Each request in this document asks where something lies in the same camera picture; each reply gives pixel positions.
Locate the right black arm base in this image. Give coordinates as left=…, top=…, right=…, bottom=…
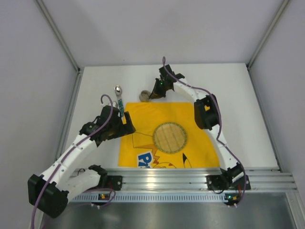
left=206, top=175, right=251, bottom=193

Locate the green handled spoon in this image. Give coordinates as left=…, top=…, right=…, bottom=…
left=114, top=85, right=124, bottom=117

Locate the yellow cartoon print cloth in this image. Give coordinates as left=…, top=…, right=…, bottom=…
left=118, top=102, right=220, bottom=168

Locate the speckled ceramic cup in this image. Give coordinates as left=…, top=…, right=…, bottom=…
left=139, top=90, right=151, bottom=103

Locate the round woven bamboo plate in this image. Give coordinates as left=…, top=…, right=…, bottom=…
left=152, top=122, right=187, bottom=154

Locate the aluminium frame post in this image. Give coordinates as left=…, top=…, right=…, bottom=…
left=34, top=0, right=81, bottom=72
left=246, top=0, right=292, bottom=71

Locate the perforated metal cable duct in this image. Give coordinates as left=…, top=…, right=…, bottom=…
left=71, top=192, right=240, bottom=203

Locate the right aluminium frame post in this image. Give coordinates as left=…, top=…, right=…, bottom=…
left=246, top=0, right=292, bottom=71

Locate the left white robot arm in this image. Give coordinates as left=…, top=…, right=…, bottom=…
left=28, top=105, right=136, bottom=219

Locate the aluminium front rail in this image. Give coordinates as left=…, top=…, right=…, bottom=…
left=38, top=167, right=298, bottom=193

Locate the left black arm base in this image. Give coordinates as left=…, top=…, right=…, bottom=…
left=87, top=176, right=123, bottom=191

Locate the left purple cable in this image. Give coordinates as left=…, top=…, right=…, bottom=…
left=30, top=94, right=117, bottom=229

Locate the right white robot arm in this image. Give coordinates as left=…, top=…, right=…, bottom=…
left=149, top=64, right=247, bottom=189

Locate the left aluminium frame post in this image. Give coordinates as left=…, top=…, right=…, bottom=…
left=34, top=0, right=81, bottom=72

